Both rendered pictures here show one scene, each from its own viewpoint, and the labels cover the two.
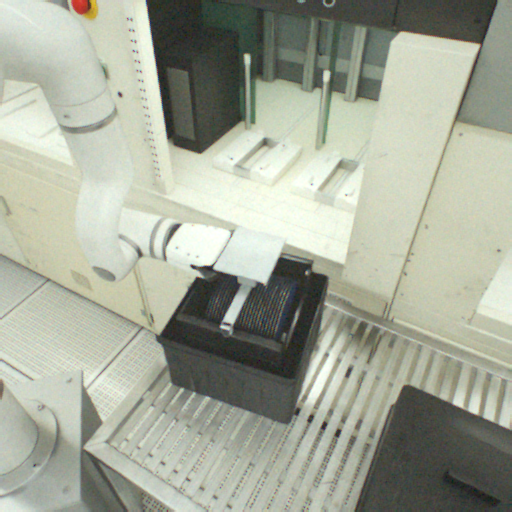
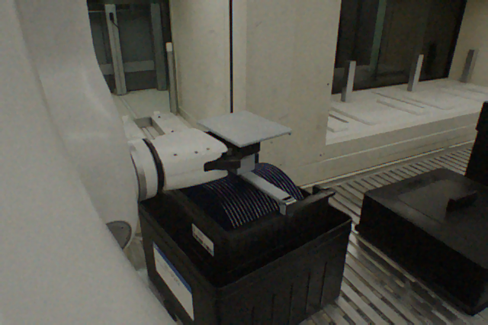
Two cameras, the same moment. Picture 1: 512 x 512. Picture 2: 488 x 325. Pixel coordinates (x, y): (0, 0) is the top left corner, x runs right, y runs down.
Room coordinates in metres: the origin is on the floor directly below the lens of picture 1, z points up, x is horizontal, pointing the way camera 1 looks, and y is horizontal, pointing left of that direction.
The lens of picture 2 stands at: (0.29, 0.44, 1.27)
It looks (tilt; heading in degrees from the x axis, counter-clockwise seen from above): 25 degrees down; 304
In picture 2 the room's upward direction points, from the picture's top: straight up
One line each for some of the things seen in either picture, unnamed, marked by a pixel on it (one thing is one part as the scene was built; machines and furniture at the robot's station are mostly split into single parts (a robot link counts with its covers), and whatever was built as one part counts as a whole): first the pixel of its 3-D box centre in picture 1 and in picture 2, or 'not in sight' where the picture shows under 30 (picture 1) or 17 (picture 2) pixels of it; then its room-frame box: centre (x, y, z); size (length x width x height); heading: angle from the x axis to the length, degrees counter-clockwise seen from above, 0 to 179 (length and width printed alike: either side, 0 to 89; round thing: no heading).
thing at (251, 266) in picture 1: (249, 306); (239, 210); (0.58, 0.01, 0.93); 0.24 x 0.20 x 0.32; 160
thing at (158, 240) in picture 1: (168, 239); (137, 168); (0.64, 0.17, 1.06); 0.09 x 0.03 x 0.08; 160
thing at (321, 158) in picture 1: (338, 179); (149, 129); (1.08, -0.25, 0.89); 0.22 x 0.21 x 0.04; 150
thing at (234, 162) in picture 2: (206, 264); (214, 159); (0.57, 0.09, 1.06); 0.08 x 0.06 x 0.01; 10
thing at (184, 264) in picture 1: (196, 247); (179, 156); (0.61, 0.11, 1.06); 0.11 x 0.10 x 0.07; 70
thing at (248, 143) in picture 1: (258, 155); not in sight; (1.22, -0.02, 0.89); 0.22 x 0.21 x 0.04; 150
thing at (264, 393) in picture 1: (249, 329); (239, 247); (0.58, 0.01, 0.85); 0.28 x 0.28 x 0.17; 70
